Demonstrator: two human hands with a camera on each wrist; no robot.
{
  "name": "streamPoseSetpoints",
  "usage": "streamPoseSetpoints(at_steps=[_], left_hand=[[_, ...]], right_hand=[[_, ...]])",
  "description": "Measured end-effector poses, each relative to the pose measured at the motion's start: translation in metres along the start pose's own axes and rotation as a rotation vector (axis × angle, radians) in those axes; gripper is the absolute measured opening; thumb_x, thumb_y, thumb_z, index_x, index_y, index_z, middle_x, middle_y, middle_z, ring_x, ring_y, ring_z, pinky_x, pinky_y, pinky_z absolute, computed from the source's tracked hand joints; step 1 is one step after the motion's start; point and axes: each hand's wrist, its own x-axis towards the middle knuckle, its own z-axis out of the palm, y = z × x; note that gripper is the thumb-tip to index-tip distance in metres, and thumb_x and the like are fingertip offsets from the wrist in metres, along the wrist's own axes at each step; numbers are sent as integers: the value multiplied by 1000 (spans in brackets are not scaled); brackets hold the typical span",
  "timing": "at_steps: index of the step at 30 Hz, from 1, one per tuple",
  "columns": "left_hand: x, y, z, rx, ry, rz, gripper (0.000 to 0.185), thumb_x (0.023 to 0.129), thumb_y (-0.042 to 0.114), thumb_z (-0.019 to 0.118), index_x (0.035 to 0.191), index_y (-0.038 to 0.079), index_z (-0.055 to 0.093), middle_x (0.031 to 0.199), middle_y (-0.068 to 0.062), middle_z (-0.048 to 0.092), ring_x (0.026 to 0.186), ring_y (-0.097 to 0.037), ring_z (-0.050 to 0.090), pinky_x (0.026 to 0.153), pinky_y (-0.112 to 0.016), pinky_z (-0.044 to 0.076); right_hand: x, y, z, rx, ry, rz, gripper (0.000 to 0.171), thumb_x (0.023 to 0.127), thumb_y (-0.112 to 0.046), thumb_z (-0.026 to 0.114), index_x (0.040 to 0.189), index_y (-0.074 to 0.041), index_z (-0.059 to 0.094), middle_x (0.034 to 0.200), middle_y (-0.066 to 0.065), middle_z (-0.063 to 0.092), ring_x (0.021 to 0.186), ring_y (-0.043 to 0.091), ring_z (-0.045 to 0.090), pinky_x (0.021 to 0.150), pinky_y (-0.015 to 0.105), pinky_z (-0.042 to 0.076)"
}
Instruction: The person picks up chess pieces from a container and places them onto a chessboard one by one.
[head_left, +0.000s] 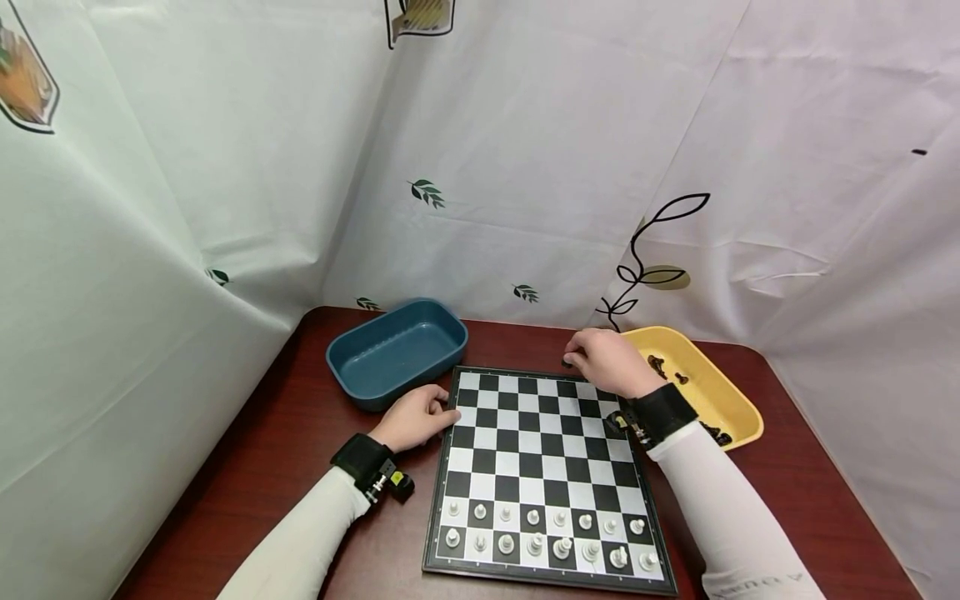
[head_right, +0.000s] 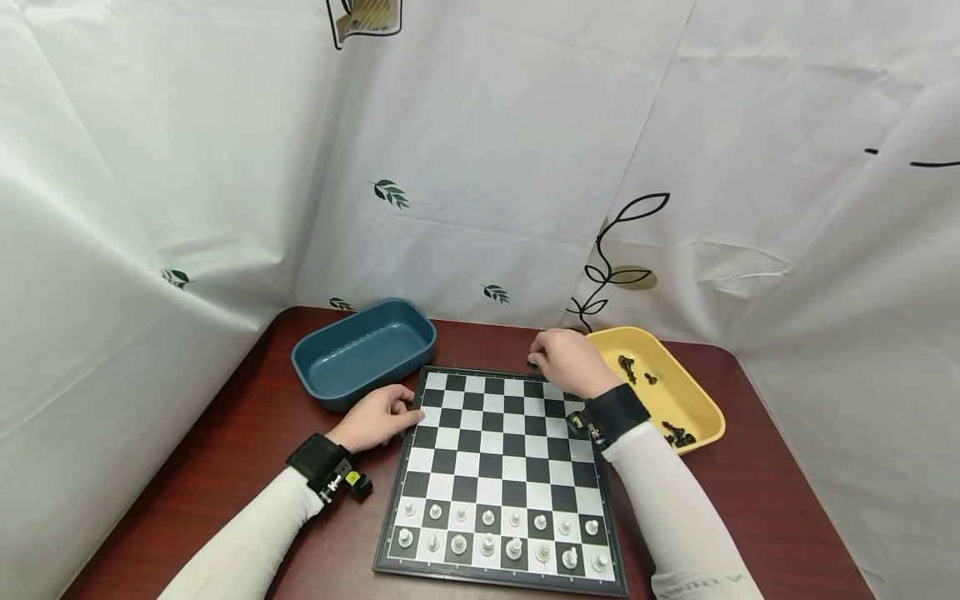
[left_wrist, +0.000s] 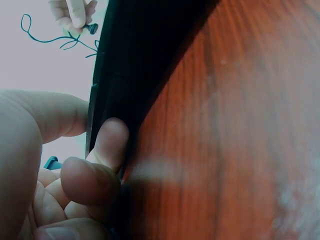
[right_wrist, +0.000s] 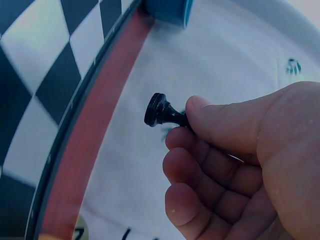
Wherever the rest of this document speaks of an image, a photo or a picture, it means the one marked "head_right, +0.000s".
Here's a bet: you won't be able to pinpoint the person's right hand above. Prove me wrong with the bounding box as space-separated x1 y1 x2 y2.
527 327 623 402

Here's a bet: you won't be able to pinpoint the person's left hand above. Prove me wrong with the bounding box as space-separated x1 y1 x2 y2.
326 383 427 456

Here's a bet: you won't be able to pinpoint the blue plastic tray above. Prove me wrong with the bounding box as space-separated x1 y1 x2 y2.
291 298 438 413

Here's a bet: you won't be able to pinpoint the scattered group of black chessmen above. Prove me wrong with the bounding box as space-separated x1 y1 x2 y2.
617 354 698 449

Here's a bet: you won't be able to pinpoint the black wrist band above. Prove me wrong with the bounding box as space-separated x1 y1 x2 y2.
567 382 653 452
285 432 374 504

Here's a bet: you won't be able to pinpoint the black and white chessboard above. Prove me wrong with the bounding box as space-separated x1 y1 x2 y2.
372 365 630 598

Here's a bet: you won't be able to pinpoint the yellow plastic tray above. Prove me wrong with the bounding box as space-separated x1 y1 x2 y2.
584 326 728 456

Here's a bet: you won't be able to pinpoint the rows of white chessmen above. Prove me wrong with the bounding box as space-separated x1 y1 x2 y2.
395 497 611 577

